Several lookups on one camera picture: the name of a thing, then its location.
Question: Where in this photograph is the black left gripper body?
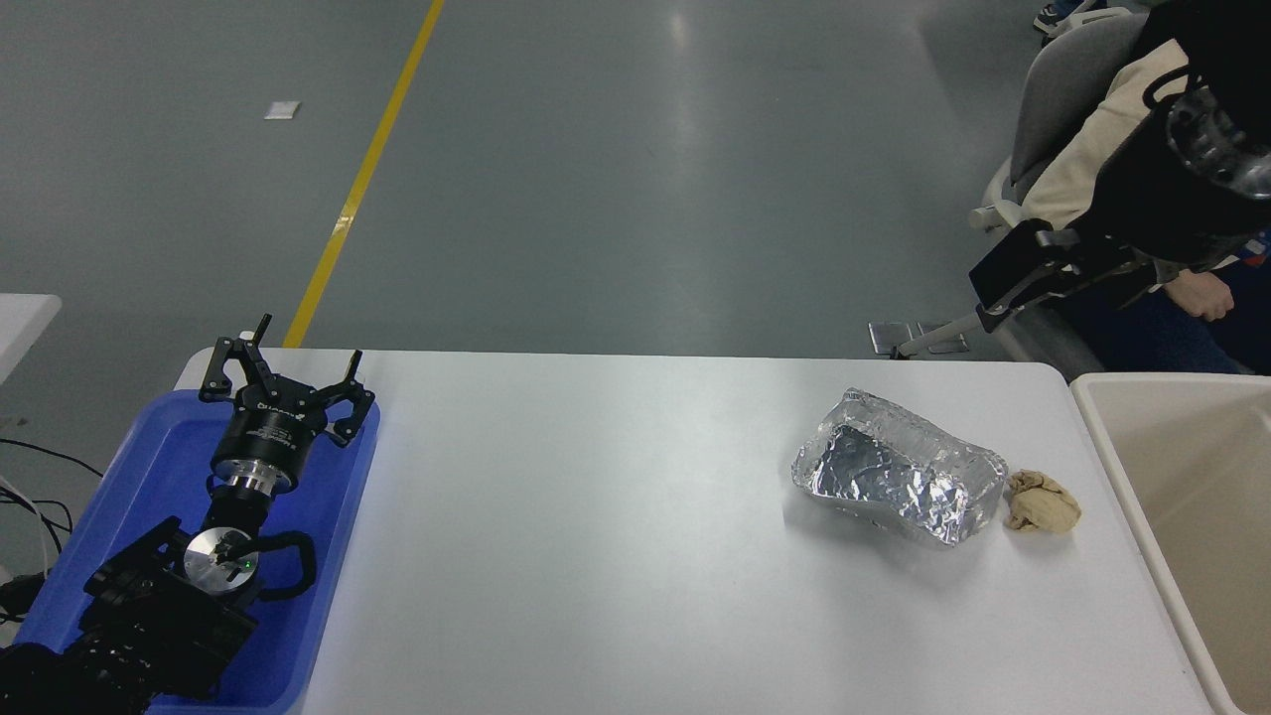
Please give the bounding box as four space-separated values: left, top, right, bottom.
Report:
212 381 333 479

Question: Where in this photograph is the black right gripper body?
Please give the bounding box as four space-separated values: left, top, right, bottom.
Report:
1082 109 1271 269

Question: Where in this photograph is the person's hand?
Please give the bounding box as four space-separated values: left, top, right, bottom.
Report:
1164 270 1235 322

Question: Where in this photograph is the person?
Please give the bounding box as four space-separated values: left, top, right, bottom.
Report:
1023 40 1271 376

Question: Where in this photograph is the blue plastic tray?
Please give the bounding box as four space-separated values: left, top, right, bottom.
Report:
15 389 381 714

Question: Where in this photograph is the grey office chair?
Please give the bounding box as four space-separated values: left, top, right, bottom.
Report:
869 10 1158 378

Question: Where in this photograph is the large pale bin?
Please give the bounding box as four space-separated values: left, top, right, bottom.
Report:
1070 372 1271 715

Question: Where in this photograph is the crumpled tan paper ball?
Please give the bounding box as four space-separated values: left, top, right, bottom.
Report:
1005 471 1082 535

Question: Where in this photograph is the crumpled foil tray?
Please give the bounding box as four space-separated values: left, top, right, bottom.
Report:
791 388 1010 549

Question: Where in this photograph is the thin black cable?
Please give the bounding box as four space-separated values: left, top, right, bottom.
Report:
0 437 105 480

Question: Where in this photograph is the looped black cable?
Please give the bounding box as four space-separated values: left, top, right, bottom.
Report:
0 487 75 545

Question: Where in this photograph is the white cable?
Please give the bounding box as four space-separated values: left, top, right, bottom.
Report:
0 475 56 587

